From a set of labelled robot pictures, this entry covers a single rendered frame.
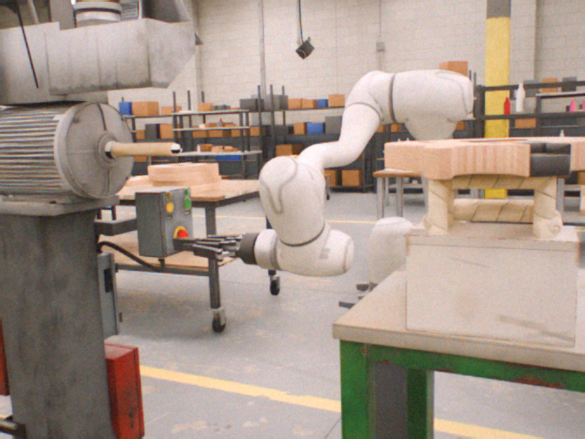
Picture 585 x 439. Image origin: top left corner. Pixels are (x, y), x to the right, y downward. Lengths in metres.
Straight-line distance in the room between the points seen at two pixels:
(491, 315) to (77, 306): 1.17
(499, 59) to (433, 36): 4.59
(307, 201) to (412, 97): 0.55
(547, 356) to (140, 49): 0.98
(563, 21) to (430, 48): 2.44
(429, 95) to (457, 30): 10.95
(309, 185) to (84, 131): 0.67
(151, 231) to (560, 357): 1.19
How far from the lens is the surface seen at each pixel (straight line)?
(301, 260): 1.20
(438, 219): 1.02
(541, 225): 1.01
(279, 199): 1.09
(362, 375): 1.13
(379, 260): 1.98
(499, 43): 8.13
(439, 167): 0.83
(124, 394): 1.96
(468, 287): 1.03
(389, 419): 2.11
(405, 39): 12.69
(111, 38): 1.38
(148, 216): 1.79
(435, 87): 1.54
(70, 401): 1.83
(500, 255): 1.01
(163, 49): 1.35
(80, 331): 1.80
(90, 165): 1.56
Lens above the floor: 1.29
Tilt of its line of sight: 9 degrees down
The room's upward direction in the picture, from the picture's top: 2 degrees counter-clockwise
